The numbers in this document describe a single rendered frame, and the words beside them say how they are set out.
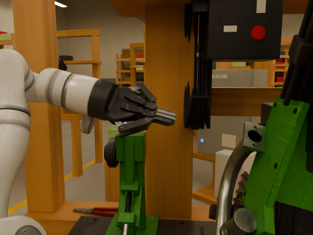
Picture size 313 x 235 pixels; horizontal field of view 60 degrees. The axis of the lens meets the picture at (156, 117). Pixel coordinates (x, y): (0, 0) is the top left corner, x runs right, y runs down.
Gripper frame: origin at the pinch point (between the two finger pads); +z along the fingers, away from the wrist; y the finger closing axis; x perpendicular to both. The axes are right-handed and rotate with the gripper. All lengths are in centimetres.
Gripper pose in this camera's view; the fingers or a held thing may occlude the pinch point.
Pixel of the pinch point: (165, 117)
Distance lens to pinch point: 51.7
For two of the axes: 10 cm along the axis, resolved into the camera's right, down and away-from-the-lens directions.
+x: -1.1, 5.6, 8.2
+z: 9.6, 2.7, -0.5
